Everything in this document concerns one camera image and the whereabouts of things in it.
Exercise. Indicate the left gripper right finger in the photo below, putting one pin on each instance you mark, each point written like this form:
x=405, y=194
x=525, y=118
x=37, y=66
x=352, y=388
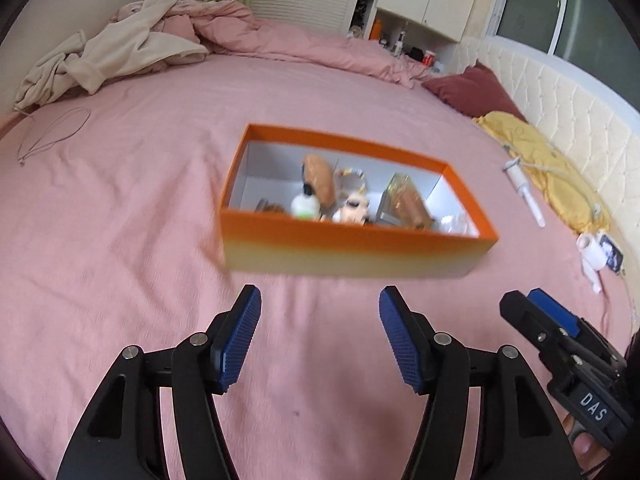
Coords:
x=437, y=366

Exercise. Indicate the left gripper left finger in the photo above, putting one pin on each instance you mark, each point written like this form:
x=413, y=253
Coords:
x=204, y=366

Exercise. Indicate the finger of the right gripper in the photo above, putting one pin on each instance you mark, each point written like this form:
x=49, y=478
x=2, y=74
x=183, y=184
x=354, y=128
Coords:
x=558, y=313
x=537, y=317

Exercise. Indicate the grey metal tin box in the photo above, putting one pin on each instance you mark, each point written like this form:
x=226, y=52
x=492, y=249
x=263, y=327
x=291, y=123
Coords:
x=384, y=214

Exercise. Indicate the amber perfume bottle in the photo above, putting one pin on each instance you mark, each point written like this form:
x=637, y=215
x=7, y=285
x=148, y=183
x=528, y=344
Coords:
x=407, y=205

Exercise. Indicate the white dog figure keychain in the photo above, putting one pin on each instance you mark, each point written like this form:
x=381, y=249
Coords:
x=355, y=210

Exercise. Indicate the orange gradient cardboard box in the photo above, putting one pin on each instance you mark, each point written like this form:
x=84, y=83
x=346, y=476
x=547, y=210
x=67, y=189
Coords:
x=312, y=203

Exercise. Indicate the person's right hand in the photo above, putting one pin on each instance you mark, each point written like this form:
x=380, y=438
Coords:
x=588, y=451

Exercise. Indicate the small blue screen device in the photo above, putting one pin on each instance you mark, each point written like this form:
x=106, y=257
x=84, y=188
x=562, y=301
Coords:
x=613, y=254

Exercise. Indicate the yellow pillow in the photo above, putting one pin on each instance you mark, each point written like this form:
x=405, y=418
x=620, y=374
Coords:
x=564, y=189

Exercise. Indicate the pink bed sheet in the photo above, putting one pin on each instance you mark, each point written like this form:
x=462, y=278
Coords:
x=109, y=237

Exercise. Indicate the white lint roller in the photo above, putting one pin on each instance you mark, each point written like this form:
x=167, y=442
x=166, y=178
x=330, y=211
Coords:
x=514, y=172

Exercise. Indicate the white quilted headboard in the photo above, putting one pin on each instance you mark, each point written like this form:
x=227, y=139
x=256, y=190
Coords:
x=600, y=142

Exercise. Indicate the dark red pillow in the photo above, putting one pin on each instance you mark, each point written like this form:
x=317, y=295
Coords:
x=475, y=92

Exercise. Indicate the red cup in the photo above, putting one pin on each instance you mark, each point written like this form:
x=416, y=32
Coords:
x=429, y=58

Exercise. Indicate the white spray bottle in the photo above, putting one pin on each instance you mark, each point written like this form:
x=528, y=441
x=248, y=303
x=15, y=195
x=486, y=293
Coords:
x=399, y=44

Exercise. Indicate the beige crumpled garment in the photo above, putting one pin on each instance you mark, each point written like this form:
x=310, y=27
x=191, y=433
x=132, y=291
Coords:
x=124, y=47

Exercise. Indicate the pink crumpled duvet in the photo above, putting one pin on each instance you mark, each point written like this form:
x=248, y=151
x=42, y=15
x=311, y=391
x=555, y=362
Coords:
x=230, y=27

